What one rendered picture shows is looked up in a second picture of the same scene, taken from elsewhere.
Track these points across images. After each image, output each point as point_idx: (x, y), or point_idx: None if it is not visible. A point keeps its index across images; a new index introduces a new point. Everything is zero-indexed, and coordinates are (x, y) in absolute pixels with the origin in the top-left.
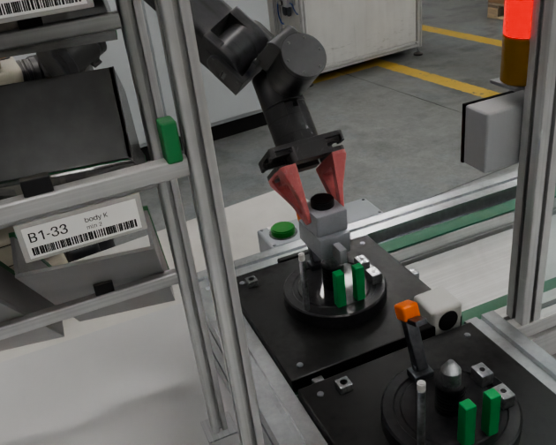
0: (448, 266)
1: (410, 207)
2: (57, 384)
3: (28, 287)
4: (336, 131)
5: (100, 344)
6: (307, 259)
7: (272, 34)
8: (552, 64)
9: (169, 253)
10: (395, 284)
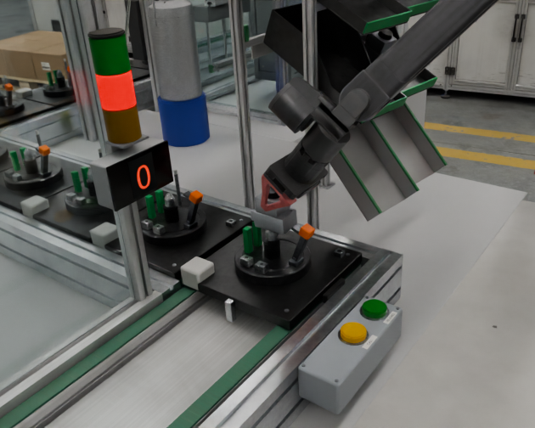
0: (215, 366)
1: (273, 382)
2: (434, 244)
3: None
4: (271, 165)
5: (447, 267)
6: (319, 284)
7: (340, 103)
8: None
9: (531, 351)
10: (235, 283)
